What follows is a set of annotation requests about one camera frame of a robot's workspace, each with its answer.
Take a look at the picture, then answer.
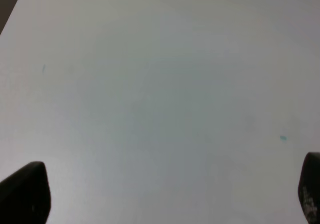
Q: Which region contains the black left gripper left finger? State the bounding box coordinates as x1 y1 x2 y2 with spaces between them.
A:
0 161 51 223

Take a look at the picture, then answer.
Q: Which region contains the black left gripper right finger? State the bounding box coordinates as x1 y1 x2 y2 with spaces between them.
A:
298 152 320 224

